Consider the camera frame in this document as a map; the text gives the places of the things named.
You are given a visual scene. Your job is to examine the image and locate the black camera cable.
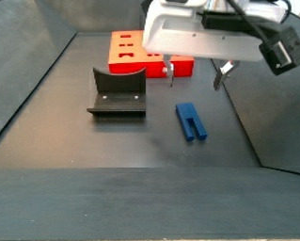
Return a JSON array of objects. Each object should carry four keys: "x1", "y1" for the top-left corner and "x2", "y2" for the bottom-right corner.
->
[{"x1": 226, "y1": 0, "x2": 294, "y2": 43}]

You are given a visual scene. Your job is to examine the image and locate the black curved regrasp stand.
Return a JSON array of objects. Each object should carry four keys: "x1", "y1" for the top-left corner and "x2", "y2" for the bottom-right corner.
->
[{"x1": 87, "y1": 69, "x2": 146, "y2": 115}]

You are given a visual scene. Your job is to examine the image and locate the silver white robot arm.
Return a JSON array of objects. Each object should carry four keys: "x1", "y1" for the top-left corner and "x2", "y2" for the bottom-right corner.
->
[{"x1": 142, "y1": 0, "x2": 292, "y2": 88}]

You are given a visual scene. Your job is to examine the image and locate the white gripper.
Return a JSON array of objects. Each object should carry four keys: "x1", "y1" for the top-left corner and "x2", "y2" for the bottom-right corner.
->
[{"x1": 142, "y1": 0, "x2": 263, "y2": 90}]

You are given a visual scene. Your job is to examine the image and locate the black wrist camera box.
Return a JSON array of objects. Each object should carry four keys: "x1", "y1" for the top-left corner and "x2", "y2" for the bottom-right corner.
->
[{"x1": 259, "y1": 27, "x2": 300, "y2": 75}]

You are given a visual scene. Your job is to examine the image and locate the blue square-circle forked object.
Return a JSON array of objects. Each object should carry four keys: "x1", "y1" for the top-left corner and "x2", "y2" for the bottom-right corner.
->
[{"x1": 176, "y1": 103, "x2": 207, "y2": 141}]

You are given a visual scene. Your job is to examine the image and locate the red shape-sorter fixture block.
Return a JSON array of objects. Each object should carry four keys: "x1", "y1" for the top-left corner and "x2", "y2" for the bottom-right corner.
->
[{"x1": 107, "y1": 29, "x2": 196, "y2": 79}]

